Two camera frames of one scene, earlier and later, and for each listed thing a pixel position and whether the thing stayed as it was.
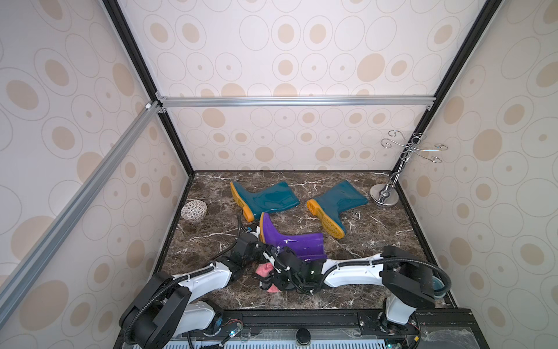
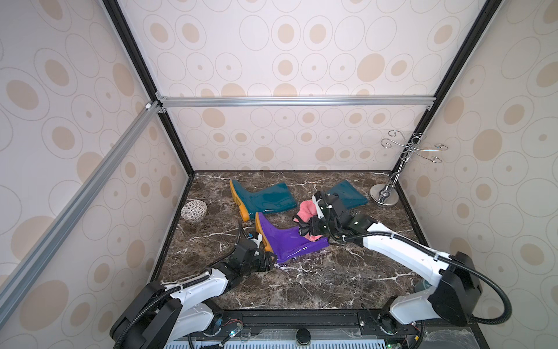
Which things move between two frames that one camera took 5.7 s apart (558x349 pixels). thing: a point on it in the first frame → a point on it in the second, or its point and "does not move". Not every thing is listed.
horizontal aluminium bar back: x=293 y=102 does not move
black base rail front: x=161 y=334 does not move
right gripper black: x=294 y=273 → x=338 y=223
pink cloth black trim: x=264 y=270 → x=307 y=209
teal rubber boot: x=277 y=196 does not move
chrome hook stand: x=387 y=194 does not move
